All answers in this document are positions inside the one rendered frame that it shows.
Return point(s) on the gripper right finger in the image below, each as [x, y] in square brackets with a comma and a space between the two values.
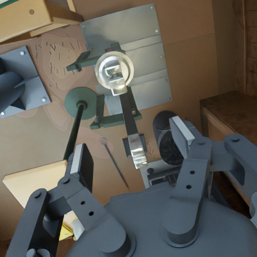
[190, 180]

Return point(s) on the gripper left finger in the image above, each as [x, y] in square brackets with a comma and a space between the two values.
[80, 202]

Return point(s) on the tan wooden shelf board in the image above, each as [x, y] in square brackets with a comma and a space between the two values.
[38, 180]

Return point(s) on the white rounded object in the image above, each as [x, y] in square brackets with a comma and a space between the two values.
[78, 228]

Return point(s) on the yellow triangular sign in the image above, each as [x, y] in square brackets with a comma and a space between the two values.
[65, 232]

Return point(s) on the dark grey coal bucket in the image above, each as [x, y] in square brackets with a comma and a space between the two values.
[170, 150]

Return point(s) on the dark grey flat block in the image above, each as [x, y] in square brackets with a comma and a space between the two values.
[126, 146]

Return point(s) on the brown wooden bench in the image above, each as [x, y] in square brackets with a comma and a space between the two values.
[230, 108]

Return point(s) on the tan wooden cabinet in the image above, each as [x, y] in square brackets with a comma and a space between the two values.
[26, 18]

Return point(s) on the green round-foot post stand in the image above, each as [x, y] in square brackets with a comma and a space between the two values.
[74, 100]

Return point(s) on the grey and green lever frame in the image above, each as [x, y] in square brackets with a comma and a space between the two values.
[144, 56]

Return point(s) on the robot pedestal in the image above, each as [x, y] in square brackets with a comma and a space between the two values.
[24, 80]

